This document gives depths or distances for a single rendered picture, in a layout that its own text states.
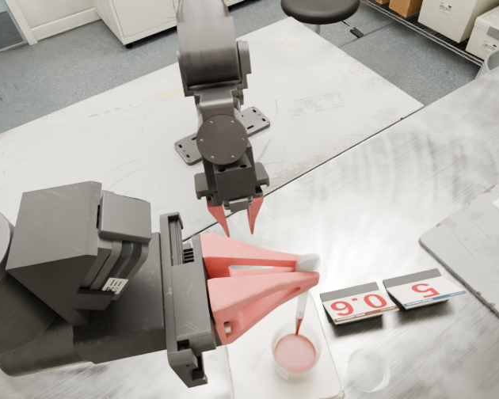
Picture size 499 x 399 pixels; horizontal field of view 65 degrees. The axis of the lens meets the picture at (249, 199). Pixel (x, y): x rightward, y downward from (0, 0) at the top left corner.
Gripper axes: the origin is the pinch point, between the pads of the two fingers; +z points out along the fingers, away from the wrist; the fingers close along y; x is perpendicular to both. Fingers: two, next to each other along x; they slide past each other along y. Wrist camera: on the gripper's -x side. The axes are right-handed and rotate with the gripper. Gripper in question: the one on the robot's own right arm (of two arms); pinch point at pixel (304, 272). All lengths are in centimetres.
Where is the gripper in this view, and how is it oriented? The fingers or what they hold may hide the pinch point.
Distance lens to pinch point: 27.6
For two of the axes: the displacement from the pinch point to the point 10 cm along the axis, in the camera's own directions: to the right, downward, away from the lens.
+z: 9.8, -1.8, 0.7
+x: 0.6, 6.0, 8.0
